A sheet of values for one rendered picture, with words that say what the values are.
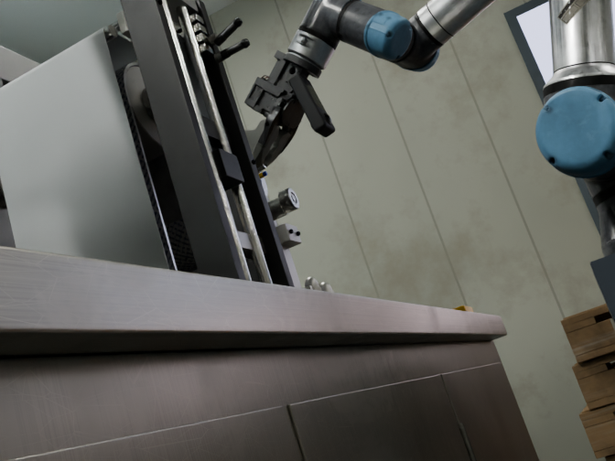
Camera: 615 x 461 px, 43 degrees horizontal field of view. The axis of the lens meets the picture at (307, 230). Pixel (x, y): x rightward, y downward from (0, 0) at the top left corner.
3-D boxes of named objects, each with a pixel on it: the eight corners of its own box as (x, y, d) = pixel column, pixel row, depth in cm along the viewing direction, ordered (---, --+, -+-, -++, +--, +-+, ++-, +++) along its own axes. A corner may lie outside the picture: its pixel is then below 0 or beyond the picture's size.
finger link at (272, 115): (264, 145, 138) (287, 103, 137) (271, 150, 137) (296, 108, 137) (253, 138, 133) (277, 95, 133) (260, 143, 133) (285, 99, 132)
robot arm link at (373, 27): (429, 28, 133) (380, 10, 139) (398, 11, 124) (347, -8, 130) (411, 71, 135) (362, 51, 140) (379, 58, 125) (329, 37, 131)
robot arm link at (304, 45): (340, 55, 138) (324, 39, 131) (329, 78, 139) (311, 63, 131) (307, 40, 141) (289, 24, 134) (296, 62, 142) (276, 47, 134)
